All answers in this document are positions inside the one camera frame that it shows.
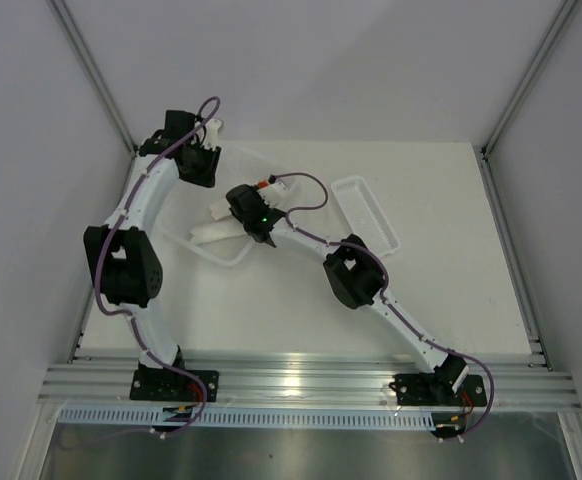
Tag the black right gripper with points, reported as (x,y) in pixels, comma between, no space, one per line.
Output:
(259,196)

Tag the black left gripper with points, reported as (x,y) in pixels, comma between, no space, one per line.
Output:
(208,177)

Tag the white paper napkin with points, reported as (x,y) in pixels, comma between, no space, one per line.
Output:
(220,209)

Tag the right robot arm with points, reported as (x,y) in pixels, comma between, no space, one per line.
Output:
(357,278)

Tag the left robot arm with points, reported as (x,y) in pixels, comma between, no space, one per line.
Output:
(126,272)

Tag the rolled napkin in basket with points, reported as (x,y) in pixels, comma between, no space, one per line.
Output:
(216,231)

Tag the large white plastic basket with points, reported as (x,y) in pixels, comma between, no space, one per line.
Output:
(199,219)

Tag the small white cutlery tray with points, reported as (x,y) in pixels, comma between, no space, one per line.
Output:
(365,216)

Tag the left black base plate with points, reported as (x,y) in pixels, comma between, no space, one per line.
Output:
(163,385)

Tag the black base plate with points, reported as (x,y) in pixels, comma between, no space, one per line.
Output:
(163,385)
(424,390)

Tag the left aluminium frame post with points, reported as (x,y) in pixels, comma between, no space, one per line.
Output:
(85,58)

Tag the aluminium frame post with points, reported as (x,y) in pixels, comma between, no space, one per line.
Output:
(85,58)
(537,63)

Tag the white slotted cable duct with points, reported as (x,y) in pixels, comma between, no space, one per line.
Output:
(164,417)

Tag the right aluminium frame post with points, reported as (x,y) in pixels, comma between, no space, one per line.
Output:
(537,63)

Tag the aluminium mounting rail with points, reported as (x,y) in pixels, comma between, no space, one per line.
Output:
(309,381)

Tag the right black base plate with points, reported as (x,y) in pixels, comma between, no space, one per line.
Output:
(424,390)

